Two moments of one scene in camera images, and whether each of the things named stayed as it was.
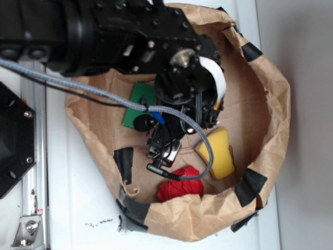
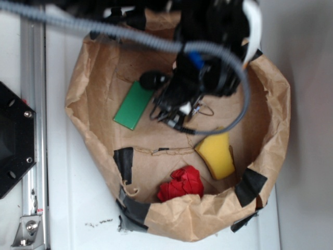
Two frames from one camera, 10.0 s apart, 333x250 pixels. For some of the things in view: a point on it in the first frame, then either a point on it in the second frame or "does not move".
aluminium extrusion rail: [34, 185] does not move
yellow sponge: [223, 166] does not move
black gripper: [152, 38] to [196, 74]
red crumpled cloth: [175, 188] does not move
